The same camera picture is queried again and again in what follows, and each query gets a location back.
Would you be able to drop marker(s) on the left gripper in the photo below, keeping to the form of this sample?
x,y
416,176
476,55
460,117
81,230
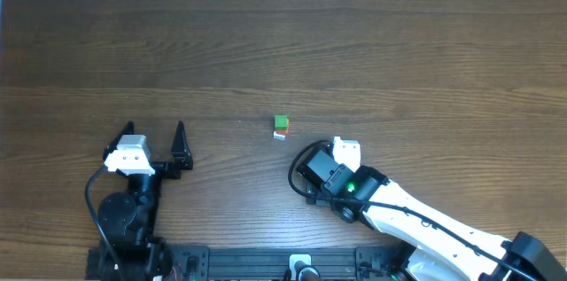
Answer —
x,y
166,170

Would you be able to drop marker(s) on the green cube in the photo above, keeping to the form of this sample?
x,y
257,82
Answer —
x,y
281,122

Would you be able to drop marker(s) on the red cube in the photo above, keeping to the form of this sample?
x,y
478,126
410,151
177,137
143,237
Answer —
x,y
285,131

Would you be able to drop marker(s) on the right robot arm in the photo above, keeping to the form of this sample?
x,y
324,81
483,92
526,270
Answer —
x,y
421,223

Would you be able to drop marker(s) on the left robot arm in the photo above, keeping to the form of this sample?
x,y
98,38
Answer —
x,y
119,216

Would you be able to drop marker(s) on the white cube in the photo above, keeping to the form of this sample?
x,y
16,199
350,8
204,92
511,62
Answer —
x,y
278,136

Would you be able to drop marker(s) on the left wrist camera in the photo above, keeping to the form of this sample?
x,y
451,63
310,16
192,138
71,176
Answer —
x,y
129,154

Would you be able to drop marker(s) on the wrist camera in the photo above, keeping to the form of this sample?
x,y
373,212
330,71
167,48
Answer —
x,y
347,152
129,154

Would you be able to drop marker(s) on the mounting rail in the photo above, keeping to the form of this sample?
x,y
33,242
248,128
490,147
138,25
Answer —
x,y
257,263

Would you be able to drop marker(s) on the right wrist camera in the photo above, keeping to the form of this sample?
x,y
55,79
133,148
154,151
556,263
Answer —
x,y
347,152

